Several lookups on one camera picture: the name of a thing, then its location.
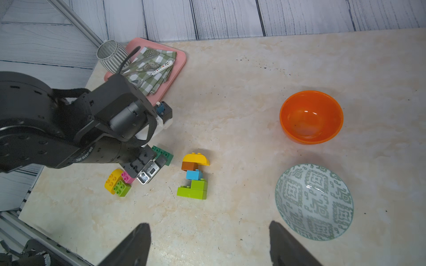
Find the brown small lego brick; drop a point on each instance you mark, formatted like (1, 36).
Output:
(189, 166)

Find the pink small lego brick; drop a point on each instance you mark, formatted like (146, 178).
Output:
(127, 178)

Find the yellow lego brick upper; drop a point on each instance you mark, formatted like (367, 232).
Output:
(112, 180)

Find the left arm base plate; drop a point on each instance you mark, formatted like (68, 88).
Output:
(13, 258)

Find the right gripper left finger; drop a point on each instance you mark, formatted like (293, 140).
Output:
(133, 250)

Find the pink plastic tray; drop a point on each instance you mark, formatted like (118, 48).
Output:
(134, 47)

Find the lime long lego brick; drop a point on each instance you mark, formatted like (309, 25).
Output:
(191, 193)

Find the cyan small lego brick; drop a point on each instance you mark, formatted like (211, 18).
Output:
(194, 175)

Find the yellow long lego brick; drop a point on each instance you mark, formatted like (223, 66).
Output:
(198, 158)

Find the lime small lego brick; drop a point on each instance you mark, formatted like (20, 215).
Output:
(199, 185)

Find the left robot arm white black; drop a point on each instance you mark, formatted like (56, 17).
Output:
(56, 128)

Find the white utensil on cloth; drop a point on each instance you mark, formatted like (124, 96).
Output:
(162, 68)

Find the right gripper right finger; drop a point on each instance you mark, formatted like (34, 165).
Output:
(285, 250)

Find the left aluminium frame post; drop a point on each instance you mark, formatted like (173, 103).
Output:
(75, 20)

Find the front aluminium rail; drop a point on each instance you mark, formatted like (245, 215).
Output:
(17, 233)

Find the light green small lego brick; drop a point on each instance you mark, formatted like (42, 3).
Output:
(121, 188)

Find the orange plastic bowl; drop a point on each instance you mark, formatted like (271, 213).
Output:
(311, 117)

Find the green checkered cloth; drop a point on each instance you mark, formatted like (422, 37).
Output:
(150, 69)

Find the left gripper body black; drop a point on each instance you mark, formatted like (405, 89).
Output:
(142, 166)

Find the dark green long lego brick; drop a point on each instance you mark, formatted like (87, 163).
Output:
(166, 154)

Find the striped ceramic cup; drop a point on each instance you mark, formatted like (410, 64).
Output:
(111, 55)

